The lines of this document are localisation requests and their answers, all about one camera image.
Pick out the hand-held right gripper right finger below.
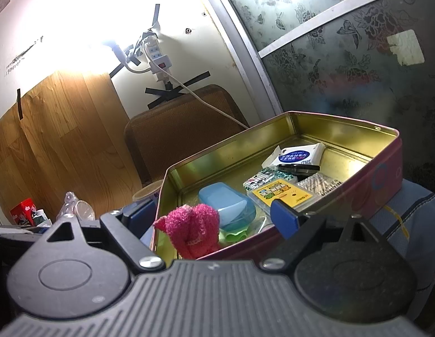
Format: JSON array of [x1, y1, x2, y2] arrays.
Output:
[[261, 199, 384, 272]]

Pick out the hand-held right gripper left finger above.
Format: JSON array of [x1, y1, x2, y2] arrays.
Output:
[[45, 199, 166, 272]]

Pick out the yellow card case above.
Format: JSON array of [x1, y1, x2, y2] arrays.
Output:
[[251, 178, 318, 211]]

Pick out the small patterned packet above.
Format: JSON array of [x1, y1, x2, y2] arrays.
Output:
[[243, 168, 296, 193]]

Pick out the bag of cotton swabs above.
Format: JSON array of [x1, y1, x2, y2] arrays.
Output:
[[296, 173, 344, 197]]

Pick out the black case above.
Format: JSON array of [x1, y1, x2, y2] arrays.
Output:
[[276, 163, 321, 176]]

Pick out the pink fluffy cloth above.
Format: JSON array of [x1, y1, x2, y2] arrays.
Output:
[[153, 204, 220, 260]]

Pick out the blue plastic case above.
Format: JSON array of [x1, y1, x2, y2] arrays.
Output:
[[198, 182, 257, 234]]

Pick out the white wet wipes packet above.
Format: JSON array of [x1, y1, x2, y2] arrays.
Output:
[[261, 143, 326, 169]]

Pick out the pink tin box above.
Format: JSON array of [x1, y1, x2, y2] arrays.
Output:
[[150, 110, 403, 261]]

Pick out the round peanut can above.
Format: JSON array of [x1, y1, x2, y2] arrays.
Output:
[[132, 180, 164, 202]]

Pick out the plastic bag of paper cups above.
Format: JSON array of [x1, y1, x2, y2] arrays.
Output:
[[55, 191, 96, 222]]

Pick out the brown chair back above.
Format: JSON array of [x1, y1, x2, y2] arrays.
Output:
[[123, 84, 250, 187]]

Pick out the green drink carton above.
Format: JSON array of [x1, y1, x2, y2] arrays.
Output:
[[34, 209, 51, 227]]

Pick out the red snack tin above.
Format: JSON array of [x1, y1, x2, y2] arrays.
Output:
[[9, 197, 38, 226]]

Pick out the floral frosted window pane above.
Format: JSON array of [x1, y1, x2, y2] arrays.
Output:
[[210, 0, 435, 201]]

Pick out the white power strip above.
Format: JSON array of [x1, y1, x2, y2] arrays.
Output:
[[142, 35, 173, 78]]

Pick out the white paper patch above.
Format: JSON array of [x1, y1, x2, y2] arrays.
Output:
[[387, 30, 425, 66]]

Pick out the wood grain wall panel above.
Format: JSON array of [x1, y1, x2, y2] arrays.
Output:
[[0, 71, 144, 225]]

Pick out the thin white cable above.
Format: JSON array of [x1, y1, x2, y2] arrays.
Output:
[[161, 70, 250, 129]]

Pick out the thick white cable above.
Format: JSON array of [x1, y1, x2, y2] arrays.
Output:
[[112, 40, 158, 75]]

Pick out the grey window frame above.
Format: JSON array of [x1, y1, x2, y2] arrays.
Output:
[[203, 0, 285, 113]]

